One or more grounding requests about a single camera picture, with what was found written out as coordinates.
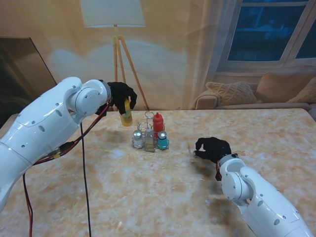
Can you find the yellow mustard squeeze bottle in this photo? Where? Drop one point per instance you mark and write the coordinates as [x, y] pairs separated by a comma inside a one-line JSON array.
[[127, 118]]

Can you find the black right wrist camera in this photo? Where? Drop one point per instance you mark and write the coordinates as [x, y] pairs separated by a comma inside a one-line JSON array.
[[218, 174]]

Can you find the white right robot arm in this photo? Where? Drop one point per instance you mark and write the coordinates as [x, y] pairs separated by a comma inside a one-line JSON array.
[[256, 197]]

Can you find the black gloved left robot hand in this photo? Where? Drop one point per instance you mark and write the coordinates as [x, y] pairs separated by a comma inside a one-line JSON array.
[[119, 92]]

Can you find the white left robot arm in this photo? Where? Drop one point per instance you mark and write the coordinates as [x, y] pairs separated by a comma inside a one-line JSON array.
[[44, 123]]

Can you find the teal shaker with silver cap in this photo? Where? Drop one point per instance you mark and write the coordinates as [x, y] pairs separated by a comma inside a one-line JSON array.
[[163, 143]]

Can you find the red ketchup squeeze bottle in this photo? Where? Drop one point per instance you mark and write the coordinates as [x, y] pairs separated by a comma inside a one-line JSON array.
[[158, 124]]

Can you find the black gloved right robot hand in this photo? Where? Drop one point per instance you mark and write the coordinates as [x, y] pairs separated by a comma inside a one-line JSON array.
[[214, 149]]

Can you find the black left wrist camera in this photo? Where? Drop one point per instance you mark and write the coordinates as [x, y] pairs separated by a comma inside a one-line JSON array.
[[100, 110]]

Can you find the clear square oil bottle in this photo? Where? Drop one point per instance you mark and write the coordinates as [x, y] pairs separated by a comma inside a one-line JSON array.
[[149, 142]]

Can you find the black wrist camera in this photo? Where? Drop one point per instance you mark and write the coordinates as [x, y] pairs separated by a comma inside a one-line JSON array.
[[218, 174], [100, 110]]

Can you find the clear salt shaker silver cap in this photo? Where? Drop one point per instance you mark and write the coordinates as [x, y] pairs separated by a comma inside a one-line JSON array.
[[138, 142]]

